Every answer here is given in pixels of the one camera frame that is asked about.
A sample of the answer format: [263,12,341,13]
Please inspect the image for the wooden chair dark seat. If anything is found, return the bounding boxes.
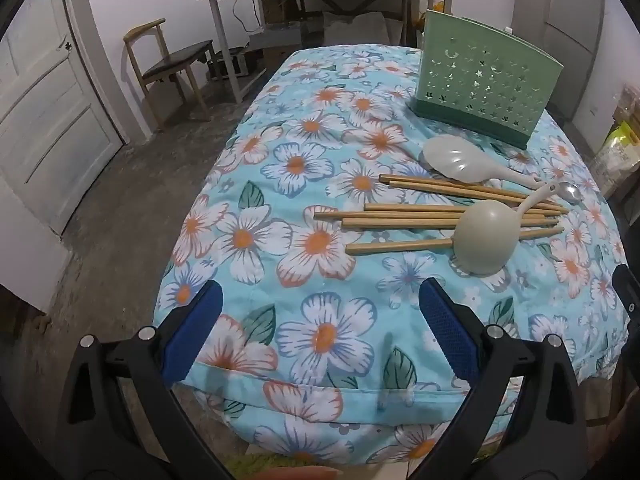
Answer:
[123,18,217,129]

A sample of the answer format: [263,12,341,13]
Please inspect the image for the grey cabinet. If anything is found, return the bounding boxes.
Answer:
[512,0,609,122]

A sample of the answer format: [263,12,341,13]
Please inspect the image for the row of wooden chopsticks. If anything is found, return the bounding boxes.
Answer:
[314,174,570,257]

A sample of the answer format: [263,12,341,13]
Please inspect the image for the beige soup ladle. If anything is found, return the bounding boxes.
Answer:
[452,183,558,277]

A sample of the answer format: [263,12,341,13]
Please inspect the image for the white panelled door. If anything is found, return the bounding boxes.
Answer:
[0,0,127,237]

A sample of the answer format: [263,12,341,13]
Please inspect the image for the black box appliance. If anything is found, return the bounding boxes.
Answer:
[206,46,262,82]

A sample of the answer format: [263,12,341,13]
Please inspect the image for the floral light blue blanket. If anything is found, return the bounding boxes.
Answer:
[152,44,632,466]

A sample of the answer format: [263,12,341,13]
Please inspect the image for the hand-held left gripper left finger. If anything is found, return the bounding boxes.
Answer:
[52,279,236,480]

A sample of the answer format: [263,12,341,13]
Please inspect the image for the yellow green packet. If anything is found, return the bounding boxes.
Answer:
[591,121,640,197]

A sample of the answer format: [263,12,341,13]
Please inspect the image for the person's left hand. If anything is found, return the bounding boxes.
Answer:
[249,465,344,480]

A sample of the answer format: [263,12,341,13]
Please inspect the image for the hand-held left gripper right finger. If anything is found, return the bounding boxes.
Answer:
[407,276,587,480]

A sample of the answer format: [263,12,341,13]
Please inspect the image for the metal spoon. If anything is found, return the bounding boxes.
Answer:
[555,181,583,206]

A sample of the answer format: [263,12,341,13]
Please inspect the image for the white rice paddle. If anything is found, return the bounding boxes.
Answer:
[422,135,546,191]

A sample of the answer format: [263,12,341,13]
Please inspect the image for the green perforated utensil holder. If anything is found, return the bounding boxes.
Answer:
[406,10,565,151]

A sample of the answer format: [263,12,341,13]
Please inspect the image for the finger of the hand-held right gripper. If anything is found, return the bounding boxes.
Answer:
[612,262,640,324]

